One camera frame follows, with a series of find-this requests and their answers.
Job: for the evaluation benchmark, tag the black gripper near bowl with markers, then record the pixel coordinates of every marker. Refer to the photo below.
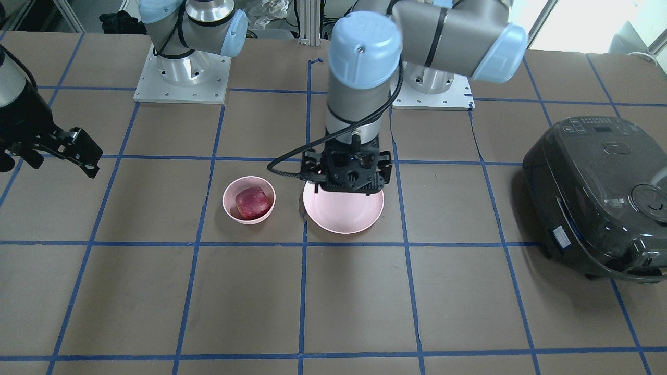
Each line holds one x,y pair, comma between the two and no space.
25,121

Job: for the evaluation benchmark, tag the black gripper over plate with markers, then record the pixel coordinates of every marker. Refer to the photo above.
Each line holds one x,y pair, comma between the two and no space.
312,159

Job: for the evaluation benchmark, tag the red apple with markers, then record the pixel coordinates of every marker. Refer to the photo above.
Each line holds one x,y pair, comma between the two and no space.
252,203

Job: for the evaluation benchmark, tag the pink bowl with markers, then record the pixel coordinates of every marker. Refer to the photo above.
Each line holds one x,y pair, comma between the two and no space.
240,184

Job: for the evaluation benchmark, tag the silver robot arm near bowl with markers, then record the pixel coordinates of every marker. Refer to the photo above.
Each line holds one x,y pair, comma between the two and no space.
192,46

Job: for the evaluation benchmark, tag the silver robot arm near plate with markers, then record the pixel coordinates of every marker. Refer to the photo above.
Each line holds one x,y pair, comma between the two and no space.
370,54

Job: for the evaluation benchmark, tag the pink plate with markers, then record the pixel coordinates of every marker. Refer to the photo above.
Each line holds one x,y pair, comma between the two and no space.
343,213

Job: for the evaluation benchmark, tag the black rice cooker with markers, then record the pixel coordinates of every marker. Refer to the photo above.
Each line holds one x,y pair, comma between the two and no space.
598,185

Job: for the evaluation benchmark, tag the robot base plate near plate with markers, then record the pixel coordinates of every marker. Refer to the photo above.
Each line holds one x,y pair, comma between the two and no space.
424,88

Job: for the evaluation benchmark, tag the aluminium frame post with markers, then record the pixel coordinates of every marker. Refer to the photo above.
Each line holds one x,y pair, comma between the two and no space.
310,22

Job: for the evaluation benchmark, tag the robot base plate near bowl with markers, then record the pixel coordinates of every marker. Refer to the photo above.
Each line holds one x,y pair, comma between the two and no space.
200,78

